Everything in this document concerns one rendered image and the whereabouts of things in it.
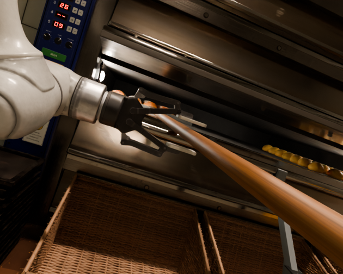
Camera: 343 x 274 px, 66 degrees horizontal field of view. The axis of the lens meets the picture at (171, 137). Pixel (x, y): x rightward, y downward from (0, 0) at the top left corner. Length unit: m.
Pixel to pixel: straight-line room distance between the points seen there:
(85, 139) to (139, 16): 0.55
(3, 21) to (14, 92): 0.11
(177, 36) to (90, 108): 0.70
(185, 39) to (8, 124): 0.90
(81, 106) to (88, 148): 0.60
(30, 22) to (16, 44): 0.78
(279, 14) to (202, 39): 0.36
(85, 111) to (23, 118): 0.19
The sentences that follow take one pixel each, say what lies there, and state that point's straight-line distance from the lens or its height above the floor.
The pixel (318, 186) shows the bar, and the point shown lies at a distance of 1.03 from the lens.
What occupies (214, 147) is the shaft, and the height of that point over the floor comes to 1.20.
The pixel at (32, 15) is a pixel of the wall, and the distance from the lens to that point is 1.22.
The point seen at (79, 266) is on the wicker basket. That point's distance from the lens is 1.12.
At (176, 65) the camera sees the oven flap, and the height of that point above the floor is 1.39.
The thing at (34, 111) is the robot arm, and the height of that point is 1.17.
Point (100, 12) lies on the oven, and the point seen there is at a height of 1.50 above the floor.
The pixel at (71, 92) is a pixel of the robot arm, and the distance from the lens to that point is 0.56.
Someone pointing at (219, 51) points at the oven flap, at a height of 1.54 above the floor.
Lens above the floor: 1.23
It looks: 5 degrees down
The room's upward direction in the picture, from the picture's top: 20 degrees clockwise
